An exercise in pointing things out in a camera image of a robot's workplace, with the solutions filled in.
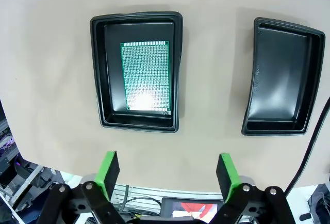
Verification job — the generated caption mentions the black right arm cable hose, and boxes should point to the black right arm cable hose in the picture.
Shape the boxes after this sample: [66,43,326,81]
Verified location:
[283,99,330,196]

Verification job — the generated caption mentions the small display screen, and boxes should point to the small display screen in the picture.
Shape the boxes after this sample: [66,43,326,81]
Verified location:
[160,196,225,221]

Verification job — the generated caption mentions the green perforated circuit board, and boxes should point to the green perforated circuit board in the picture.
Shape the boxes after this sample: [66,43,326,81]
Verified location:
[120,40,172,111]

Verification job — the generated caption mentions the black plastic ESD tray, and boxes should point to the black plastic ESD tray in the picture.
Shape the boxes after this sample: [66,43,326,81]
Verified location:
[241,17,326,137]
[89,11,184,134]

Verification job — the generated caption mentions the aluminium frame rail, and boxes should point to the aluminium frame rail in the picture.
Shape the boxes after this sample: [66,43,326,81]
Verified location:
[113,184,225,199]

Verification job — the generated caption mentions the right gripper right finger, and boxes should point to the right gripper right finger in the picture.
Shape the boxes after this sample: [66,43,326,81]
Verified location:
[211,153,294,224]

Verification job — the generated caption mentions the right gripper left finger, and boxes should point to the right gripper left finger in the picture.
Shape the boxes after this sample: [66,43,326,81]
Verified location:
[36,151,124,224]

